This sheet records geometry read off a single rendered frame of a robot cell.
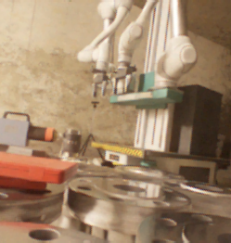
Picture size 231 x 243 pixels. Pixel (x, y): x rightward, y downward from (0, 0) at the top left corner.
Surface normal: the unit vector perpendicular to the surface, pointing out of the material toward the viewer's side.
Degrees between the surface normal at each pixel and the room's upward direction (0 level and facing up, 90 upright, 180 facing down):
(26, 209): 90
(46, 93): 90
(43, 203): 90
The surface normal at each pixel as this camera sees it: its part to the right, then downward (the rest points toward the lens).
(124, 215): -0.10, -0.07
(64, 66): 0.47, 0.01
